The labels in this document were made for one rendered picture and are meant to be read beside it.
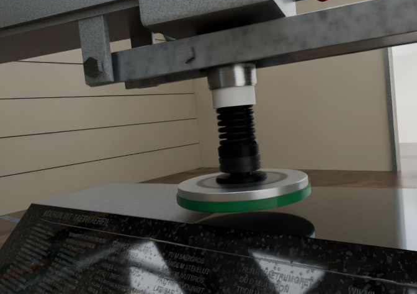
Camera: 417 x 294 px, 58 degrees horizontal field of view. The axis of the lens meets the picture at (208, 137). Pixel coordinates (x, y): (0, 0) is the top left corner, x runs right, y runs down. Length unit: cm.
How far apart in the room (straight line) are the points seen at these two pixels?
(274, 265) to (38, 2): 54
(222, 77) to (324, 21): 17
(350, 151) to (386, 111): 76
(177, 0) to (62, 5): 21
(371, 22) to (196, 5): 23
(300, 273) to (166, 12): 39
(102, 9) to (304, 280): 48
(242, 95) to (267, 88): 597
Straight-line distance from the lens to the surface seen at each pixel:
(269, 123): 657
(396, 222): 57
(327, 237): 51
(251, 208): 53
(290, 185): 56
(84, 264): 74
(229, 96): 59
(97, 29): 65
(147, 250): 64
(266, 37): 56
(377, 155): 585
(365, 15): 55
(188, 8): 55
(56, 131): 589
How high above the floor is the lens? 98
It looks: 3 degrees down
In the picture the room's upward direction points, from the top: 6 degrees counter-clockwise
